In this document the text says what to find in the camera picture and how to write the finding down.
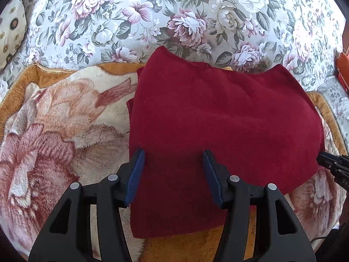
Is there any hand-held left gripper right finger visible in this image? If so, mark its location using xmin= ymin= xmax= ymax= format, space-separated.
xmin=202 ymin=150 xmax=317 ymax=262

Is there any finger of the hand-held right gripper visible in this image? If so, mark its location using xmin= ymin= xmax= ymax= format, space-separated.
xmin=316 ymin=152 xmax=349 ymax=171
xmin=329 ymin=169 xmax=349 ymax=192

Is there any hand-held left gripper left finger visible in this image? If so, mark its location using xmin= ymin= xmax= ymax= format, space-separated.
xmin=28 ymin=148 xmax=145 ymax=262

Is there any dark red sweater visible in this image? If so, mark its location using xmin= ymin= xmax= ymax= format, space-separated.
xmin=126 ymin=46 xmax=325 ymax=238

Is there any floral fleece blanket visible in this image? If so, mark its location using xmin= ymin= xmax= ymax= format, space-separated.
xmin=0 ymin=63 xmax=348 ymax=262

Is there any cream patterned cushion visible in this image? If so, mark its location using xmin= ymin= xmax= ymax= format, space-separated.
xmin=0 ymin=0 xmax=28 ymax=69

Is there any orange corduroy cushion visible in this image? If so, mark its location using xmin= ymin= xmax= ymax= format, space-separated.
xmin=335 ymin=50 xmax=349 ymax=93

